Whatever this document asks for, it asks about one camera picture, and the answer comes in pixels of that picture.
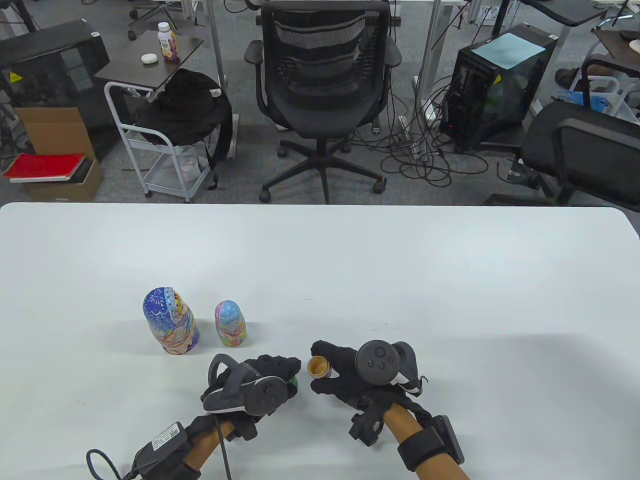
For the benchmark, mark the person's right hand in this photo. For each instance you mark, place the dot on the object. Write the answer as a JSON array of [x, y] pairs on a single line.
[[345, 377]]

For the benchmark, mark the person's left hand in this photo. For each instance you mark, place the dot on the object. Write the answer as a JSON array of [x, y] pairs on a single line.
[[280, 367]]

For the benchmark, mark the tiny green Russian doll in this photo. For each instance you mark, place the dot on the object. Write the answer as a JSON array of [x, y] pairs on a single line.
[[293, 383]]

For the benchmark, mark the small purple Russian doll base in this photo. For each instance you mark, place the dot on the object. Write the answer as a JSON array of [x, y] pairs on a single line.
[[317, 369]]

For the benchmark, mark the medium Russian doll base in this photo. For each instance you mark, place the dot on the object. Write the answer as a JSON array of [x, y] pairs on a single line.
[[234, 337]]

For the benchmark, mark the medium light blue doll top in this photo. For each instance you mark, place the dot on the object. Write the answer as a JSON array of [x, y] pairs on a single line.
[[227, 311]]

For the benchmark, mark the large Russian doll base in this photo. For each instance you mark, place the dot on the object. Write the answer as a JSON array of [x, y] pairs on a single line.
[[175, 342]]

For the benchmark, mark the large blue Russian doll top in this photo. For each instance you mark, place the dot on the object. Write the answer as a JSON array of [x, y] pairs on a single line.
[[160, 305]]

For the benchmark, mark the person's right forearm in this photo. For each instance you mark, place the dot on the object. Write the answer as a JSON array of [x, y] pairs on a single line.
[[400, 425]]

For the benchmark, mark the person's left forearm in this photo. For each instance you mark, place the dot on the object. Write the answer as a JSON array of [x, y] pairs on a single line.
[[205, 450]]

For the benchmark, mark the black VR controller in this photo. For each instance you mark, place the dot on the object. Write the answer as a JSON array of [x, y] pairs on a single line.
[[377, 362], [260, 395]]

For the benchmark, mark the white metal cart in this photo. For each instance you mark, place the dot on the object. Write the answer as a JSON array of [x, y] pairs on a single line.
[[167, 180]]

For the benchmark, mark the white power strip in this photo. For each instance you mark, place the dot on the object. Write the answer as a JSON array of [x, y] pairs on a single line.
[[406, 127]]

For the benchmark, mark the black mesh office chair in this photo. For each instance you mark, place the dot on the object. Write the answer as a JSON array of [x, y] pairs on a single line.
[[320, 100]]

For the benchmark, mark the black backpack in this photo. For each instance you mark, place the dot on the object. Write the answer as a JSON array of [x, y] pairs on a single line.
[[185, 110]]

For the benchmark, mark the black computer tower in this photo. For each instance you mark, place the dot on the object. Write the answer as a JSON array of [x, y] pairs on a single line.
[[480, 100]]

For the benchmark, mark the red notebook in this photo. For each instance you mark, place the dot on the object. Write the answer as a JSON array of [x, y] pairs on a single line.
[[45, 165]]

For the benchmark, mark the dark wood side table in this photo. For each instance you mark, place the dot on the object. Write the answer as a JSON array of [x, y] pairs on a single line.
[[145, 70]]

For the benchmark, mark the cardboard box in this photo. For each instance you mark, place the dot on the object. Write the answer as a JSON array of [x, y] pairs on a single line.
[[55, 130]]

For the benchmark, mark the white desk leg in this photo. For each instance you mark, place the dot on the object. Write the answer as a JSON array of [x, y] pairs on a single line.
[[216, 40], [431, 55]]

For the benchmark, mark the white earbuds case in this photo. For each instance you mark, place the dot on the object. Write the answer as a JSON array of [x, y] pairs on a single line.
[[149, 58]]

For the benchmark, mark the bottle with purple label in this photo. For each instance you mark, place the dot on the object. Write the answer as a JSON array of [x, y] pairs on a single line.
[[169, 45]]

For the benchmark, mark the light blue paper sheet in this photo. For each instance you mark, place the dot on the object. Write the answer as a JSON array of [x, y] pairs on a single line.
[[507, 50]]

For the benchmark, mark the blue bag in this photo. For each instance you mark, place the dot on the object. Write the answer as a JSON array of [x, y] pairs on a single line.
[[595, 100]]

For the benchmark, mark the black equipment cabinet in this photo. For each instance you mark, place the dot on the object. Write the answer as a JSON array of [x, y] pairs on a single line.
[[50, 65]]

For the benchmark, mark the grey chair star base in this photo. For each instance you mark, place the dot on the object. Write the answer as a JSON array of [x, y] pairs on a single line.
[[150, 10]]

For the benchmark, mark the black desk top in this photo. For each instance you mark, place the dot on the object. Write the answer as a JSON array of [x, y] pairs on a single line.
[[565, 12]]

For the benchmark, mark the small dark side table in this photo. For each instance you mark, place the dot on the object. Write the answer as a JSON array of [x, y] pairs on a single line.
[[620, 47]]

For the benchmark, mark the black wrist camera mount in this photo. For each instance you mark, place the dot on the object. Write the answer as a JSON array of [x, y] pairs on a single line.
[[245, 430], [365, 430]]

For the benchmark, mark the black chair with grey frame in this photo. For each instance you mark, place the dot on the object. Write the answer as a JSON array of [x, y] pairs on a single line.
[[575, 140]]

